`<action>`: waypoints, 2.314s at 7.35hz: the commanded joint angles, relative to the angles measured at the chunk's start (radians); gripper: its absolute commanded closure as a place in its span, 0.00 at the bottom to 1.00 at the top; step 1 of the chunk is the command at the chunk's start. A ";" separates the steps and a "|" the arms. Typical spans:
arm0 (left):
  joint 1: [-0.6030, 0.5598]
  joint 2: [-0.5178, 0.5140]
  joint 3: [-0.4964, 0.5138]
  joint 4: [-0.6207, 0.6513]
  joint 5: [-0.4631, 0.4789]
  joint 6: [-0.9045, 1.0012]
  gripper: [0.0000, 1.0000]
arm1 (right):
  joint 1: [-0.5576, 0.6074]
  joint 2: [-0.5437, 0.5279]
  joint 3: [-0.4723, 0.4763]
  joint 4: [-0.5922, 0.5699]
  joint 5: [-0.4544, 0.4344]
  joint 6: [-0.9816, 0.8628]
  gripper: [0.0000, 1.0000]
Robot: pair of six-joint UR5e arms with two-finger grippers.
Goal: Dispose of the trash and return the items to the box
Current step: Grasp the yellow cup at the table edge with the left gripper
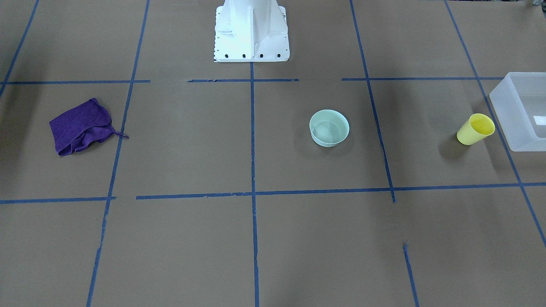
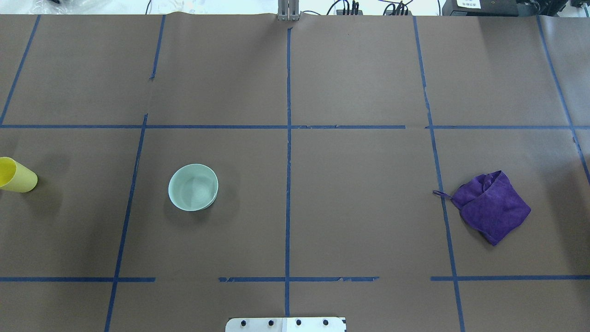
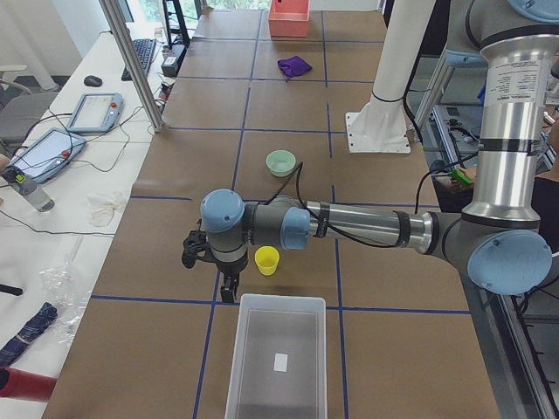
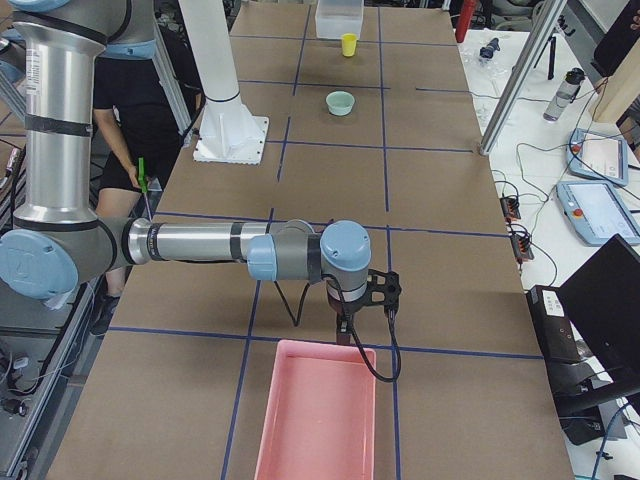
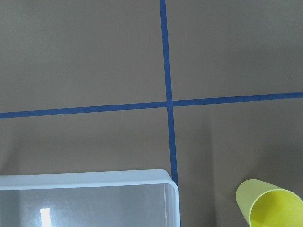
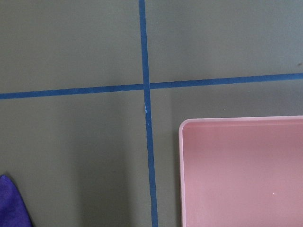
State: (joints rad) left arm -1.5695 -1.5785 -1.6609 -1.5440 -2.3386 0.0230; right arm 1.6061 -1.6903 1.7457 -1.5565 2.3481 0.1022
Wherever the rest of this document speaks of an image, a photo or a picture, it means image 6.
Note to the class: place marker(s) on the purple microfiber cloth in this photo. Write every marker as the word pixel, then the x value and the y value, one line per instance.
pixel 13 212

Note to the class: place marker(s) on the pink plastic tray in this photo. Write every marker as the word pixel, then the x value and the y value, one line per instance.
pixel 241 172

